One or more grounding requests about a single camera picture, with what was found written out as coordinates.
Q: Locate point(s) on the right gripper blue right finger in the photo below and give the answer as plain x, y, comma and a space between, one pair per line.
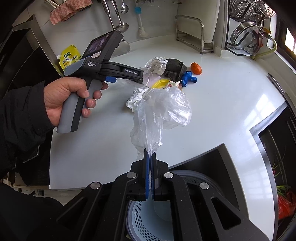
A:
155, 177

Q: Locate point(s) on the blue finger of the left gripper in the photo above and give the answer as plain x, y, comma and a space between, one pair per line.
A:
110, 79

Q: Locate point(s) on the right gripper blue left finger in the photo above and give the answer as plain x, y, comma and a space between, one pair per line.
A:
147, 163

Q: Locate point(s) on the clear plastic bag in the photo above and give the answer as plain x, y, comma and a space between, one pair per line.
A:
155, 110

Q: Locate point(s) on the black sleeved left forearm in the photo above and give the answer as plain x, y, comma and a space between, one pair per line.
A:
24, 125

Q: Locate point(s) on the grey trash bin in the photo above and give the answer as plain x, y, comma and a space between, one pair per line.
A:
151, 220

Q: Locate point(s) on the bare left hand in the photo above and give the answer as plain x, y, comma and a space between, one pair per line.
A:
56, 93

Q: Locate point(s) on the yellow green refill pouch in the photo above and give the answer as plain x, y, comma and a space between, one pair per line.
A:
68, 56

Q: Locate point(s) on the clear plastic cup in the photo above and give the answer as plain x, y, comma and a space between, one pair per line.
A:
147, 77

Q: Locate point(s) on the steel ladle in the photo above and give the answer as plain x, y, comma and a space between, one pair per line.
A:
122, 27

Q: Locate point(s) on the crumpled silver foil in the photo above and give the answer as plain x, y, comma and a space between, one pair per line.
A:
157, 65

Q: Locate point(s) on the blue white bottle brush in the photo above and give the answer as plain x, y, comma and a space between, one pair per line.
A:
141, 31

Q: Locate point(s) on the cream red snack wrapper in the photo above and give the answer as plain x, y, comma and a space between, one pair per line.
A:
174, 84

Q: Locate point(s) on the small steel spoon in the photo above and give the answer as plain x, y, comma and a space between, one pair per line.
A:
124, 8

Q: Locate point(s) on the pink dish cloth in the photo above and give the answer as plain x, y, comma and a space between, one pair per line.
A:
67, 9

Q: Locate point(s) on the black cloth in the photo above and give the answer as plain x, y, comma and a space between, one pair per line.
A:
174, 70

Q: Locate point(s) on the blue crumpled glove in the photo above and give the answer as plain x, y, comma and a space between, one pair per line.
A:
187, 77

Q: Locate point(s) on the orange peel piece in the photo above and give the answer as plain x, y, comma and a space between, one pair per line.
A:
196, 68

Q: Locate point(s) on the steel cutting board rack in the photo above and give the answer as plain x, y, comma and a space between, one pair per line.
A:
194, 33

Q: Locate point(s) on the white cutting board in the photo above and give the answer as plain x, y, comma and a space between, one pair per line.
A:
204, 11

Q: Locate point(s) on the black sink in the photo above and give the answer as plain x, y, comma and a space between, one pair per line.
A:
275, 138

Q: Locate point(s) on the orange plastic bag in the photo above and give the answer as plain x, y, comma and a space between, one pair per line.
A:
286, 205

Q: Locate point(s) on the black pot lid rack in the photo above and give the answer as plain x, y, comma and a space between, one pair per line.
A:
265, 42

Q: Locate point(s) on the steel strainer pot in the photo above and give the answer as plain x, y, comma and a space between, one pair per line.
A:
244, 35

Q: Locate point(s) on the steel steamer plate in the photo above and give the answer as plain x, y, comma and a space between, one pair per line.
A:
250, 11

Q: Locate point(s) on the yellow plastic ring lid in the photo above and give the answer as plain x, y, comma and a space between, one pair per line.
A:
161, 84

